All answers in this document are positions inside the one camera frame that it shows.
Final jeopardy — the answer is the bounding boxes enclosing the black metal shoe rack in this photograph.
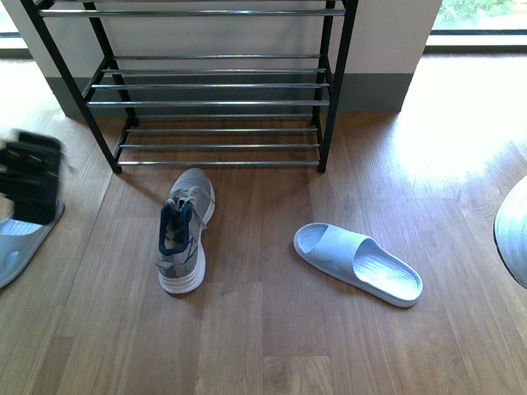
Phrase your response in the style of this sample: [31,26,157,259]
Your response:
[21,1,358,172]

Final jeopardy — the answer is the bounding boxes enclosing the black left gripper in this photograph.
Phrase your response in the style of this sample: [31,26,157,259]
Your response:
[1,130,63,225]

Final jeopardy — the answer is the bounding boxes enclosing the grey sneaker white sole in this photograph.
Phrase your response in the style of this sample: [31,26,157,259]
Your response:
[156,168,216,295]

